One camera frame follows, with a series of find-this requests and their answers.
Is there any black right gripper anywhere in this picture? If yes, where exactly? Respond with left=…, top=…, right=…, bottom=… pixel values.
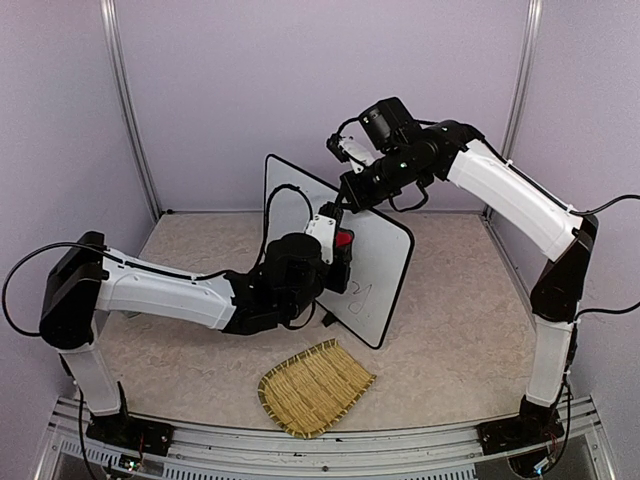
left=333, top=146, right=427, bottom=215

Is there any red bone-shaped eraser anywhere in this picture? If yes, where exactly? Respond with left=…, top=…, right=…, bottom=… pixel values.
left=334, top=229, right=355, bottom=251

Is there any white whiteboard black frame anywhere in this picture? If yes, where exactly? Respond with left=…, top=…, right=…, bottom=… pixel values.
left=264, top=154, right=415, bottom=349

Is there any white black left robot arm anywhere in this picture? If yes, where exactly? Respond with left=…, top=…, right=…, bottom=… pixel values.
left=1, top=199, right=355, bottom=445

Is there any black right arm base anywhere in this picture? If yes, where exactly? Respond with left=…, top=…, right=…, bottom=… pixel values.
left=476, top=397, right=565, bottom=455

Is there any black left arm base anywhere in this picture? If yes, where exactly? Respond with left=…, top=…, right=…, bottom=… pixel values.
left=86, top=382, right=174, bottom=457

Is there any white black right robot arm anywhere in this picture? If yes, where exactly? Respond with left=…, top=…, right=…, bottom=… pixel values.
left=326, top=97, right=598, bottom=444

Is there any black whiteboard stand foot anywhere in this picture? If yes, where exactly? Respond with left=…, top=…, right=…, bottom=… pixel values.
left=322, top=312, right=338, bottom=327

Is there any woven bamboo tray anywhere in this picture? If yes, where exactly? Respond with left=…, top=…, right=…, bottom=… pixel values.
left=257, top=339, right=376, bottom=440

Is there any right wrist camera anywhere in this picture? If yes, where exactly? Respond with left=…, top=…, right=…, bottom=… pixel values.
left=326, top=133, right=375, bottom=174

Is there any aluminium corner post right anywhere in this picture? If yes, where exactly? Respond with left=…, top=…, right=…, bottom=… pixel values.
left=501, top=0, right=543, bottom=158

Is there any aluminium corner post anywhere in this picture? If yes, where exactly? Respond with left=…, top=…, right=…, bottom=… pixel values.
left=501, top=0, right=543, bottom=158
left=100, top=0, right=163, bottom=222

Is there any aluminium front rail frame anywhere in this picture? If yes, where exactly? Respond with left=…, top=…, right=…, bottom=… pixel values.
left=34, top=394, right=616, bottom=480

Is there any aluminium corner post left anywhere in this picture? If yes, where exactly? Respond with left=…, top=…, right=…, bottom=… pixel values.
left=100, top=0, right=163, bottom=222

